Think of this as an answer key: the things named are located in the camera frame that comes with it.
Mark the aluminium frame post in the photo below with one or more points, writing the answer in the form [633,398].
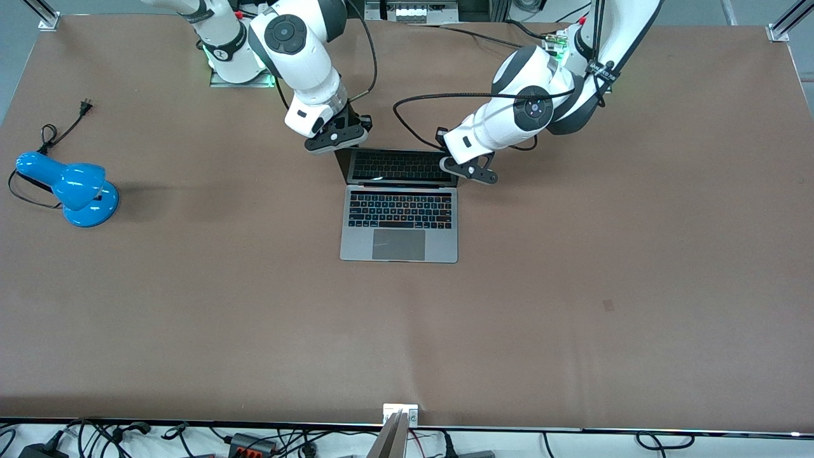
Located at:
[48,16]
[785,25]
[729,13]

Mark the grey laptop with black keyboard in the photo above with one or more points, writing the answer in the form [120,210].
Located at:
[399,245]

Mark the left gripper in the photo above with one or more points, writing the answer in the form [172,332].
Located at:
[441,137]

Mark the orange and black connector block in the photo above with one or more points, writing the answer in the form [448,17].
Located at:
[251,443]

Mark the silver camera mount bracket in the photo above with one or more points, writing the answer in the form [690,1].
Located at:
[410,416]

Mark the grey box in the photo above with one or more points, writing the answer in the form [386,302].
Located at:
[477,454]

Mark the black power adapter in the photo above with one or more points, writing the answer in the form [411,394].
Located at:
[41,453]

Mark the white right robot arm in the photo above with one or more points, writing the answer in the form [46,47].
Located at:
[286,35]

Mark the black plug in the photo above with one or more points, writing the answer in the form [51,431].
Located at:
[449,448]

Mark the white power strip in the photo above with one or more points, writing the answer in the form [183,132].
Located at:
[413,13]

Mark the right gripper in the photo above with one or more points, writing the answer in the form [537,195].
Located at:
[353,117]

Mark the blue desk lamp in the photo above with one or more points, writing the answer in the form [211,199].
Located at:
[82,191]

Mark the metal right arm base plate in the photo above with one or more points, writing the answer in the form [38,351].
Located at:
[222,81]

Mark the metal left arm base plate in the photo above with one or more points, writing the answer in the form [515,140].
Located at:
[551,44]

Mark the aluminium camera mount bar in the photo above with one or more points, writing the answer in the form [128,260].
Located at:
[389,442]

